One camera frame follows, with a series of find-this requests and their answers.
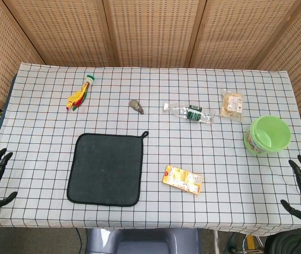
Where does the grey cloth with yellow back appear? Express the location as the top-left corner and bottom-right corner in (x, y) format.
(66, 131), (149, 207)

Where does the black covered robot base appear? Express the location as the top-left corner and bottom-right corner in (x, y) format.
(265, 229), (301, 254)

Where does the green plastic bowl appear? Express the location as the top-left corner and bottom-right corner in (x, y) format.
(250, 115), (291, 152)

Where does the printed tub with green rim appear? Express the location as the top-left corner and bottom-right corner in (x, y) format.
(243, 129), (269, 156)

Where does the white checked tablecloth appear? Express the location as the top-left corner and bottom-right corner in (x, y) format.
(0, 62), (301, 237)

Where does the clear packet of biscuits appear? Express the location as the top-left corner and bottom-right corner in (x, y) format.
(220, 89), (245, 122)

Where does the yellow snack package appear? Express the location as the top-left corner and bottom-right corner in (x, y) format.
(161, 165), (204, 195)

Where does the colourful feather shuttlecock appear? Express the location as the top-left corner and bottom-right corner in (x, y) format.
(66, 75), (96, 112)

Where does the clear plastic bottle green label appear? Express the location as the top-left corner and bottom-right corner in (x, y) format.
(162, 103), (216, 124)

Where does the grey plastic stool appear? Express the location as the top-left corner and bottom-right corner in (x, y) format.
(86, 228), (201, 254)

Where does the wooden woven folding screen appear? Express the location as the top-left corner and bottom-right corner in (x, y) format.
(0, 0), (301, 157)

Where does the metal stool frame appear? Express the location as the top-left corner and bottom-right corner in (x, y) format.
(228, 231), (266, 254)

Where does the black floor cable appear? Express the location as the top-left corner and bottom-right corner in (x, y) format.
(75, 228), (84, 254)

